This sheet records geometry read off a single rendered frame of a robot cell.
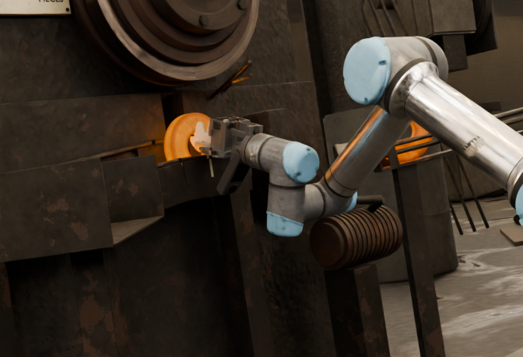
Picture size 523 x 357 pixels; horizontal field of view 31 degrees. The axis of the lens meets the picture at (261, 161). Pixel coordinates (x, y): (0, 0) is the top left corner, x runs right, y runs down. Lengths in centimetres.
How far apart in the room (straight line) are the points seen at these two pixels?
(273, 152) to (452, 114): 45
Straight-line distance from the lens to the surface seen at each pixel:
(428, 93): 163
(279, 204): 192
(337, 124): 484
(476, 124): 158
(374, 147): 190
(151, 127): 216
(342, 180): 197
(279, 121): 227
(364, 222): 223
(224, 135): 202
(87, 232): 148
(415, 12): 1006
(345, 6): 644
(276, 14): 255
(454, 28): 1015
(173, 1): 203
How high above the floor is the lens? 67
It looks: level
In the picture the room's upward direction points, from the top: 9 degrees counter-clockwise
